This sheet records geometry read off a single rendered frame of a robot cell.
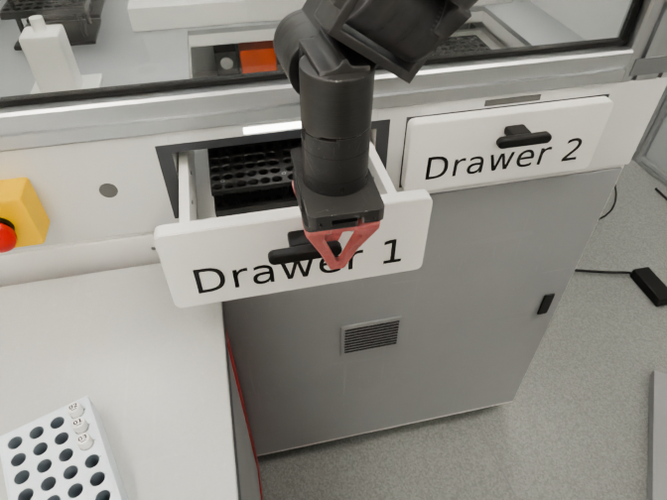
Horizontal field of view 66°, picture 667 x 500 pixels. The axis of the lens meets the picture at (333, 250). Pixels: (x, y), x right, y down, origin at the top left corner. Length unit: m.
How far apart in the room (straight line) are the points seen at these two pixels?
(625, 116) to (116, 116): 0.69
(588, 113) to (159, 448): 0.68
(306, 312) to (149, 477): 0.42
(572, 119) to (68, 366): 0.71
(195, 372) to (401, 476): 0.85
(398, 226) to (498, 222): 0.34
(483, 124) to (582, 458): 1.01
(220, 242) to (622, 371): 1.38
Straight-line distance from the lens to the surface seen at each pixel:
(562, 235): 0.98
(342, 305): 0.90
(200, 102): 0.63
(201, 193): 0.72
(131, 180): 0.69
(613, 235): 2.14
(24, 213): 0.68
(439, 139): 0.70
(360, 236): 0.47
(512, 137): 0.71
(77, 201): 0.72
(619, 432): 1.60
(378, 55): 0.39
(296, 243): 0.52
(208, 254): 0.55
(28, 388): 0.68
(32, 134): 0.67
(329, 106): 0.39
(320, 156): 0.41
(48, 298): 0.76
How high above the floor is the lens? 1.27
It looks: 44 degrees down
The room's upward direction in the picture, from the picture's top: straight up
